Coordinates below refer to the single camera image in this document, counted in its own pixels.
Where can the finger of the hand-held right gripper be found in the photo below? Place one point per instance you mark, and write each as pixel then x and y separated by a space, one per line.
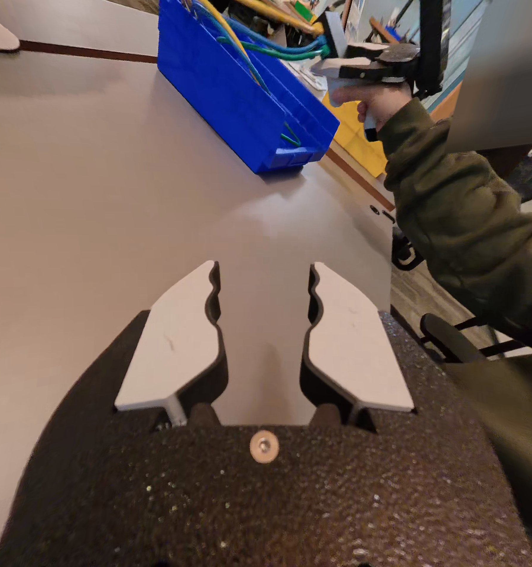
pixel 332 68
pixel 365 48

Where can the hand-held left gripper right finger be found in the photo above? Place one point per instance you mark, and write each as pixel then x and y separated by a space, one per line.
pixel 359 341

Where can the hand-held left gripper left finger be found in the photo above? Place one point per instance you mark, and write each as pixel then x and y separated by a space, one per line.
pixel 177 336

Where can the black network switch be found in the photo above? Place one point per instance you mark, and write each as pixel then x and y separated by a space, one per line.
pixel 335 33

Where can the blue plastic bin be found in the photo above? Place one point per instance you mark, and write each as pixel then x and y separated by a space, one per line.
pixel 230 97

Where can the person's right forearm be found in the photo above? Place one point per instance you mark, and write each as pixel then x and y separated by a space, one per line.
pixel 461 221

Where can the person's right hand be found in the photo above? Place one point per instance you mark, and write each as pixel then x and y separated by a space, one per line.
pixel 381 102

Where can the large yellow plastic bin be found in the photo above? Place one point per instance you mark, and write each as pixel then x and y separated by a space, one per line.
pixel 359 146

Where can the black office chair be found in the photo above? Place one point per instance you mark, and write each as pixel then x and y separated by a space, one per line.
pixel 452 339

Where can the person's olive jacket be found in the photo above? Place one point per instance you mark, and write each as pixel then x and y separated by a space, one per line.
pixel 514 443

